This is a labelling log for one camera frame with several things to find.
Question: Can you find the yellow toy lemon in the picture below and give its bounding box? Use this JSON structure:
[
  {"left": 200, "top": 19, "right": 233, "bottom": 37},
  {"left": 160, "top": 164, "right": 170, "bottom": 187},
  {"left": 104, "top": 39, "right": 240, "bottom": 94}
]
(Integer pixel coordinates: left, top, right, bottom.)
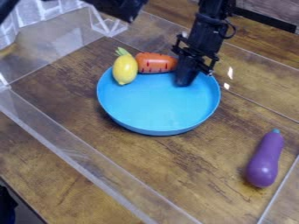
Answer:
[{"left": 112, "top": 47, "right": 137, "bottom": 85}]

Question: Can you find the clear acrylic enclosure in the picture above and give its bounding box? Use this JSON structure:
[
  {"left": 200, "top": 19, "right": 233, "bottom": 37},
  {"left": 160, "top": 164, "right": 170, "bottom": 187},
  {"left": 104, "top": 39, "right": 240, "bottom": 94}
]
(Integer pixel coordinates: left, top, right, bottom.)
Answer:
[{"left": 0, "top": 0, "right": 299, "bottom": 224}]

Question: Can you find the blue round plate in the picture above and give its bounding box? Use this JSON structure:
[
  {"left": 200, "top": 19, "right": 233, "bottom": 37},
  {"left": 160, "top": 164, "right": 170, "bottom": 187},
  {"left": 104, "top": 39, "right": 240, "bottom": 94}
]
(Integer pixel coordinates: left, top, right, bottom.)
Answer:
[{"left": 97, "top": 70, "right": 220, "bottom": 136}]

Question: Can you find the purple toy eggplant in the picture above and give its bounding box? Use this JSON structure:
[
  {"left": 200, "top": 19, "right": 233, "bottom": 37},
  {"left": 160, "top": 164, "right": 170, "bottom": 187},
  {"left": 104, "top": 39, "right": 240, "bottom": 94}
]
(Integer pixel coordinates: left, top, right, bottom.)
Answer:
[{"left": 245, "top": 129, "right": 284, "bottom": 188}]

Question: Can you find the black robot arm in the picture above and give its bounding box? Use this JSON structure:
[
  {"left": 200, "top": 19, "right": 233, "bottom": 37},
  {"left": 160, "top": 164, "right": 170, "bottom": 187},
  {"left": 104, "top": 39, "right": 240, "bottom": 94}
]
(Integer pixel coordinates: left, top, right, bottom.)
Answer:
[{"left": 172, "top": 0, "right": 236, "bottom": 87}]

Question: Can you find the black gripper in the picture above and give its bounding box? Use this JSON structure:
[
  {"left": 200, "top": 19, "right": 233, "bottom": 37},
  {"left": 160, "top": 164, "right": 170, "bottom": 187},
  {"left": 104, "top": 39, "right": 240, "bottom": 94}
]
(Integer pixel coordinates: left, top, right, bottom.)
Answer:
[{"left": 172, "top": 13, "right": 236, "bottom": 87}]

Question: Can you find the orange toy carrot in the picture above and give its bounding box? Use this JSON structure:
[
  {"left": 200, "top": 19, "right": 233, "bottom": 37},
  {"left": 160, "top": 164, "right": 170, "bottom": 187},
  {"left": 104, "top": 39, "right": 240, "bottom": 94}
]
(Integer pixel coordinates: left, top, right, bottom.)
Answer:
[{"left": 134, "top": 52, "right": 177, "bottom": 74}]

